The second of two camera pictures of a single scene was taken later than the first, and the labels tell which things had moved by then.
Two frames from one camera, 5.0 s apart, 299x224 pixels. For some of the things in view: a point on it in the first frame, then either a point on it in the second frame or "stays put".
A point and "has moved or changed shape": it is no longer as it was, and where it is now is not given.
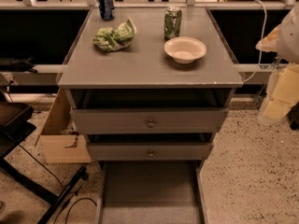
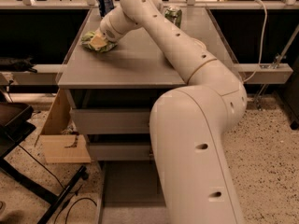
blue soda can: x=106 y=5 stays put
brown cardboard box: x=61 y=142 stays put
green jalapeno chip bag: x=108 y=39 has moved or changed shape
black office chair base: x=15 y=127 stays put
